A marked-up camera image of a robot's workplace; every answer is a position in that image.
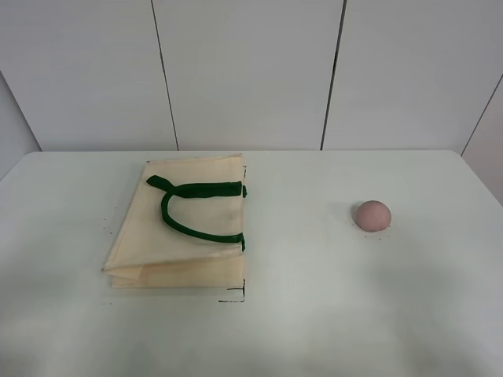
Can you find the pink peach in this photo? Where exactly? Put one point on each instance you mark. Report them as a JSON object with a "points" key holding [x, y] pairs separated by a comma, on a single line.
{"points": [[373, 216]]}

